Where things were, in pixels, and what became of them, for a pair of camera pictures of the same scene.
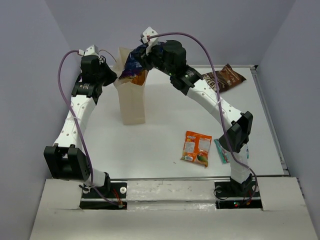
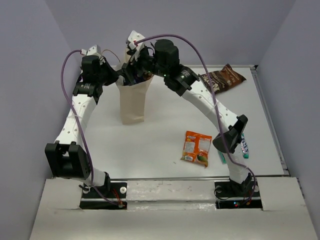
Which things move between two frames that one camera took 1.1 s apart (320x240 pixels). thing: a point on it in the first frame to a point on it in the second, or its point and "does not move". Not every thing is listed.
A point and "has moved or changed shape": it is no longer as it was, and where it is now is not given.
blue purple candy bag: [133, 64] has moved or changed shape
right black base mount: [233, 195] does not move
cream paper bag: [132, 95] does not move
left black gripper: [112, 76] does not move
